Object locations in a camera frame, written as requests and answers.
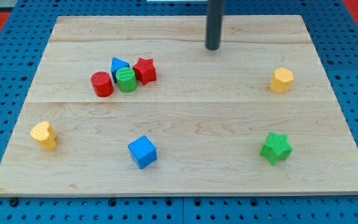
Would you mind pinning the blue cube block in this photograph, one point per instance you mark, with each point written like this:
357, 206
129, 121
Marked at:
143, 152

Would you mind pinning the yellow heart block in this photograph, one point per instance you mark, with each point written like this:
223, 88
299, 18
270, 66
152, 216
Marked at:
44, 135

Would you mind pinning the green cylinder block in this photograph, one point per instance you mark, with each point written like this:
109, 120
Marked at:
126, 79

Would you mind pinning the light wooden board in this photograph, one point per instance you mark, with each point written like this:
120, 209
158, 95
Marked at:
208, 113

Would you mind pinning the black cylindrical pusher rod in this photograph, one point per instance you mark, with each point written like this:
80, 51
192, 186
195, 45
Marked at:
214, 20

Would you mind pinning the yellow hexagon block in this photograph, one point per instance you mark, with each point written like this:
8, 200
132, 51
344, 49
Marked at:
281, 80

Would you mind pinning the blue triangle block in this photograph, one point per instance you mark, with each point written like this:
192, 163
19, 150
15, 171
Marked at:
117, 64

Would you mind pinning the red cylinder block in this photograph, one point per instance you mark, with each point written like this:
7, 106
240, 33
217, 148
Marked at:
102, 84

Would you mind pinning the red star block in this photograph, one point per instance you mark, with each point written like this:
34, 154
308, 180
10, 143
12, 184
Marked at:
145, 70

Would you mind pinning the green star block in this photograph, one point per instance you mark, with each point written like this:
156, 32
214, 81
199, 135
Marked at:
276, 147

